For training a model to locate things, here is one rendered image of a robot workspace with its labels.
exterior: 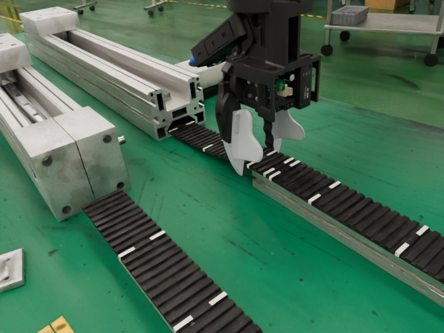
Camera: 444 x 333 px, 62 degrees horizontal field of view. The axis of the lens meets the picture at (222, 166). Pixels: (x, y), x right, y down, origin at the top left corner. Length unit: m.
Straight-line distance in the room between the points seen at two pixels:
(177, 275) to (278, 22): 0.25
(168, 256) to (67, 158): 0.18
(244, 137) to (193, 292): 0.19
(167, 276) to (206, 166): 0.23
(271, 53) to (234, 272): 0.22
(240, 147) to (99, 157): 0.17
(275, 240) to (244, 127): 0.13
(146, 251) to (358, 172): 0.30
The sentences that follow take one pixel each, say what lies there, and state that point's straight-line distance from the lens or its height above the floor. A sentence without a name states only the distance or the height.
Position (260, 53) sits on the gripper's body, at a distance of 0.40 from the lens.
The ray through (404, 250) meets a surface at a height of 0.81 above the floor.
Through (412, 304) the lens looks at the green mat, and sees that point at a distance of 0.38.
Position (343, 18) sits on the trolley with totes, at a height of 0.32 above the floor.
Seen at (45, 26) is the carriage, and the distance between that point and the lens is 1.11.
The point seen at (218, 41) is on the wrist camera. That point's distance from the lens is 0.44.
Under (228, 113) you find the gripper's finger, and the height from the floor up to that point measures 0.89.
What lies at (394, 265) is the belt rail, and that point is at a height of 0.79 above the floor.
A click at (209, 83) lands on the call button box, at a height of 0.81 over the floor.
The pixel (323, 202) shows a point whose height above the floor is 0.81.
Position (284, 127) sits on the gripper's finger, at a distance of 0.48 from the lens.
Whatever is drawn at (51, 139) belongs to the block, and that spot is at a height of 0.87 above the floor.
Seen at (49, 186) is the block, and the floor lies 0.83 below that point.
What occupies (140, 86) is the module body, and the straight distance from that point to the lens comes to 0.61.
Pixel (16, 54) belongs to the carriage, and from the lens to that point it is 0.85.
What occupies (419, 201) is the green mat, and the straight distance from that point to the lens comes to 0.49.
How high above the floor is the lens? 1.07
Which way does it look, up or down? 33 degrees down
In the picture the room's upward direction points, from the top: 6 degrees counter-clockwise
